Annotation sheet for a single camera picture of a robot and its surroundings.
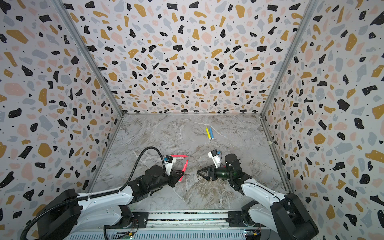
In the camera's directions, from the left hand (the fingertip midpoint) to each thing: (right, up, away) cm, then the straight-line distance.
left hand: (184, 171), depth 78 cm
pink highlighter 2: (-3, +4, +19) cm, 20 cm away
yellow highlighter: (+15, +15, +28) cm, 35 cm away
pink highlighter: (-1, 0, +3) cm, 3 cm away
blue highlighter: (+16, +19, +31) cm, 40 cm away
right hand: (+8, +1, -1) cm, 8 cm away
